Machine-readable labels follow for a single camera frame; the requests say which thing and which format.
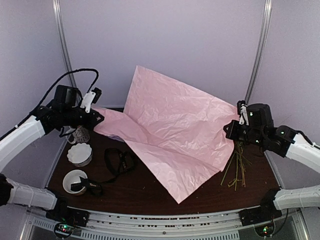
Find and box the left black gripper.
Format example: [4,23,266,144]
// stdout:
[61,107,104,131]

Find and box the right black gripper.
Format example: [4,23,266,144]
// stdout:
[224,119,265,148]

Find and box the small yellow daisy bunch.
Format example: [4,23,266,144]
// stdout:
[220,141,252,191]

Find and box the purple pink wrapping paper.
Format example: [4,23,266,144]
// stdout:
[94,66,238,203]

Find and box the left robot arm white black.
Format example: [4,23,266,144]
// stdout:
[0,85,104,222]

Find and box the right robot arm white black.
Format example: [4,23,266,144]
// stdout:
[223,100,320,221]

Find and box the patterned white mug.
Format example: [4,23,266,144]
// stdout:
[65,126,90,145]

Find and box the white scalloped bowl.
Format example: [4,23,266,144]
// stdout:
[67,143,93,167]

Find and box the black printed ribbon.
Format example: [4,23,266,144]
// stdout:
[81,148,138,197]

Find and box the white round bowl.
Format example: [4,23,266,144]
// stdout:
[62,169,88,196]

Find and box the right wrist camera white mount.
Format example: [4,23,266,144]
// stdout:
[237,100,249,126]

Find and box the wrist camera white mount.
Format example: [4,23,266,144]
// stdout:
[80,87,102,114]
[237,100,249,126]

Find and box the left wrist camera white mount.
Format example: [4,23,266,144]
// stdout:
[80,87,102,114]

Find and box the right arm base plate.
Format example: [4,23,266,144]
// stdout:
[239,206,282,226]

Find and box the aluminium front rail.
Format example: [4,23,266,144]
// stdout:
[26,192,307,240]

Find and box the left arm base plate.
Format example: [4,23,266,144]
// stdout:
[45,208,90,227]

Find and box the left aluminium corner post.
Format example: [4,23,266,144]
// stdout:
[52,0,72,72]

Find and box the aluminium corner post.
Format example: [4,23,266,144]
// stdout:
[244,0,273,103]
[52,0,72,72]

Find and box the right aluminium corner post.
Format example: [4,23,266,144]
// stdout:
[244,0,273,103]

